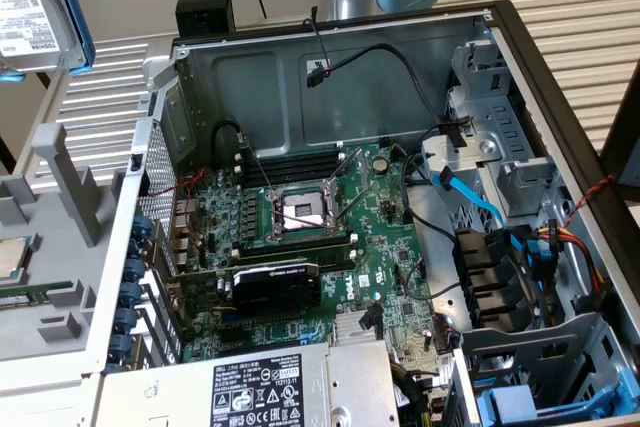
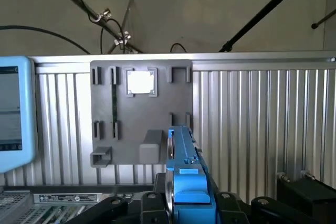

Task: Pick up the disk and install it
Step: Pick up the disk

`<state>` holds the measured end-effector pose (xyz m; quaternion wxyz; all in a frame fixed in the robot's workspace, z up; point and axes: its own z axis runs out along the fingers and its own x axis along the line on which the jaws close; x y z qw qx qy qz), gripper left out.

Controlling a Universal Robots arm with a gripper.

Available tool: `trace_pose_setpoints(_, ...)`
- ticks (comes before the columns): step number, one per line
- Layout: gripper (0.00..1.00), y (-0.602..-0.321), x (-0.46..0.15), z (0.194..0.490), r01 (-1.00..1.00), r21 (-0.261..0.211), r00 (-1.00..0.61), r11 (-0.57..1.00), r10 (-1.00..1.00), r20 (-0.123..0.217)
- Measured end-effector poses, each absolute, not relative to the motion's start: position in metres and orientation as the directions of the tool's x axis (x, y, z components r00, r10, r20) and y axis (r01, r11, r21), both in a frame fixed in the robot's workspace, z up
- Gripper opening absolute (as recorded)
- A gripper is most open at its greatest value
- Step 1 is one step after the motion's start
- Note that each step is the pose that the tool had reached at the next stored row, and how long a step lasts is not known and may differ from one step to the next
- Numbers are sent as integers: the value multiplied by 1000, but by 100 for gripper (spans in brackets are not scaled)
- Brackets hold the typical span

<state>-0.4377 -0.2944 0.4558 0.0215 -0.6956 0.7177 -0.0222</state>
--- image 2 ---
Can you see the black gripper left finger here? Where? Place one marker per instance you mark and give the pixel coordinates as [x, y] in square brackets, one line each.
[153, 208]

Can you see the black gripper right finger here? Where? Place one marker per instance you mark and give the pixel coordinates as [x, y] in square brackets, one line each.
[231, 208]

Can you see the metal plug fitting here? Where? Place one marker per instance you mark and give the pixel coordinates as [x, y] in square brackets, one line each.
[308, 175]
[283, 177]

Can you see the small black box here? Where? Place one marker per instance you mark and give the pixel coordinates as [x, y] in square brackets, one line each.
[302, 195]

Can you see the open metal PC case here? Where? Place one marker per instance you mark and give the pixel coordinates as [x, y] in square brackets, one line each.
[78, 189]

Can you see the silver power supply unit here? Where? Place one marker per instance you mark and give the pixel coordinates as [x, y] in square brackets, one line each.
[63, 198]

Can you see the grey plastic parts rack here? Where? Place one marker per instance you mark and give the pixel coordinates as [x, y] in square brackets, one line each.
[141, 108]

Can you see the green RAM stick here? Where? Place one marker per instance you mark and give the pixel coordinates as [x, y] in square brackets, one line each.
[114, 103]

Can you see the silver CPU chip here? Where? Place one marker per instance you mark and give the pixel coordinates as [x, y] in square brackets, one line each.
[140, 82]

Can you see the light blue monitor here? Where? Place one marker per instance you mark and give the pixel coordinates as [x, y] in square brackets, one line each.
[26, 103]

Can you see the metal pole clamp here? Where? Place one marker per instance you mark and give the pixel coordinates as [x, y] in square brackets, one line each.
[122, 38]
[101, 15]

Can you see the thick black tripod pole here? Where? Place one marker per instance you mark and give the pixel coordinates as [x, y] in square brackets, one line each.
[262, 14]

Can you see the thin rod with ball end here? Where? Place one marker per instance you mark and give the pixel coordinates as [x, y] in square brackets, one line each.
[323, 20]

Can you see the dark tripod pole with clamps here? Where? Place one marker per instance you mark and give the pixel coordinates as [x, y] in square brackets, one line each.
[78, 1]

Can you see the clear plastic bracket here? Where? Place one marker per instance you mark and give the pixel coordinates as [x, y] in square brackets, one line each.
[130, 19]

